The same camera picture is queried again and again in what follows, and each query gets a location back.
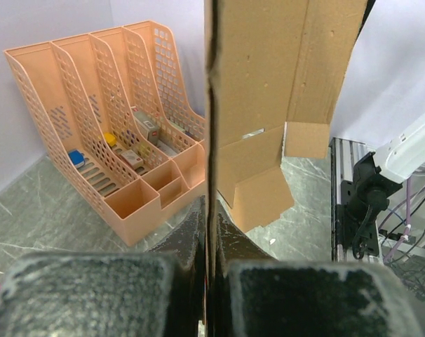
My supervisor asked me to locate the yellow block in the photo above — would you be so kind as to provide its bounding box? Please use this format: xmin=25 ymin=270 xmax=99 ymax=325
xmin=103 ymin=133 xmax=117 ymax=147

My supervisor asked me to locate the aluminium mounting rail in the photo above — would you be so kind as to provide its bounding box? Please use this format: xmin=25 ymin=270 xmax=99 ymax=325
xmin=330 ymin=138 xmax=378 ymax=262

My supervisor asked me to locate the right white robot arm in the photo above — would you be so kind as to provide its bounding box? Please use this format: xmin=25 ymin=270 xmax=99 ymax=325
xmin=342 ymin=113 xmax=425 ymax=260

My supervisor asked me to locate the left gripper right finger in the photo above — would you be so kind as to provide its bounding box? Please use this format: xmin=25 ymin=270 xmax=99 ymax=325
xmin=212 ymin=205 xmax=423 ymax=336

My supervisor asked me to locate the blue block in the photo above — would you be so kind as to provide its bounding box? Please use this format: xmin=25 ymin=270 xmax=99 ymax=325
xmin=68 ymin=150 xmax=86 ymax=169

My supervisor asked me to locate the cardboard box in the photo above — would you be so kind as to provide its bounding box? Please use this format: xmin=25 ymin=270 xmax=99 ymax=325
xmin=205 ymin=1 xmax=367 ymax=336

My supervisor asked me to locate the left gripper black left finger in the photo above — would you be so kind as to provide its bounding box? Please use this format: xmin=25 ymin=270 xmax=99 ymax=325
xmin=0 ymin=197 xmax=205 ymax=336

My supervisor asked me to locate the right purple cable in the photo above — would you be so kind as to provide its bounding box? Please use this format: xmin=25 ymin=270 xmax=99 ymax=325
xmin=379 ymin=175 xmax=425 ymax=263

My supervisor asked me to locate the orange plastic file organizer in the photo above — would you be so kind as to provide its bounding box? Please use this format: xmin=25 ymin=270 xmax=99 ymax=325
xmin=4 ymin=20 xmax=206 ymax=246

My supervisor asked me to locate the white card box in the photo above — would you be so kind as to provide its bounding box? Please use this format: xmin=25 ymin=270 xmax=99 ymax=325
xmin=120 ymin=150 xmax=144 ymax=169

